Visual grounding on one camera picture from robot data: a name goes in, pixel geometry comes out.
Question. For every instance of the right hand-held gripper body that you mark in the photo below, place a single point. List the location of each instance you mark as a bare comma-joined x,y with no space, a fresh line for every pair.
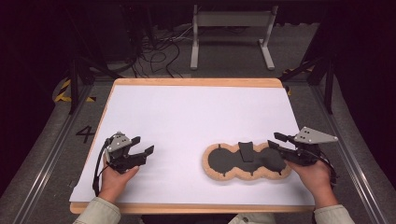
313,136

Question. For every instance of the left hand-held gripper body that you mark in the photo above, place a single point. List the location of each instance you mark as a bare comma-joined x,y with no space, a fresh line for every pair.
120,157

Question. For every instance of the person's left hand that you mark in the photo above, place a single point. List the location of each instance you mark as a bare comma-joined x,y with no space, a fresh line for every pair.
113,183

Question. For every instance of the person's right hand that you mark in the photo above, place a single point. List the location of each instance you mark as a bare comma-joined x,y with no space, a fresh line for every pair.
316,180

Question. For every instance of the yellow black hazard tape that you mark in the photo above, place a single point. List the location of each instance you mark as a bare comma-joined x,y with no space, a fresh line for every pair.
63,88
288,90

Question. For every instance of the white table sheet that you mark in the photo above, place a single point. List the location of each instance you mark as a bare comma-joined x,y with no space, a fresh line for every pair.
193,118

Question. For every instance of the person's beige jacket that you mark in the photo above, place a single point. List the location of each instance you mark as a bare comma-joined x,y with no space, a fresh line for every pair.
252,219

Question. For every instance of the wooden table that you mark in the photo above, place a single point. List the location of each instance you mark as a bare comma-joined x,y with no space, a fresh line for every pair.
199,81

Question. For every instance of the black equipment box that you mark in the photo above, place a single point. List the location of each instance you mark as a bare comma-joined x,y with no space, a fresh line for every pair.
120,37

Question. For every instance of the grey metal stand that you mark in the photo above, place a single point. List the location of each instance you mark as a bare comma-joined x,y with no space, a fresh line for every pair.
230,18

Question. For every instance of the aluminium floor rail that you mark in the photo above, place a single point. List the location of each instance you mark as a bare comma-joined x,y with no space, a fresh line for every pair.
351,155
46,161

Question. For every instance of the black frame stand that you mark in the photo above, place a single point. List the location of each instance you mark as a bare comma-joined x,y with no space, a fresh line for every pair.
73,87
329,90

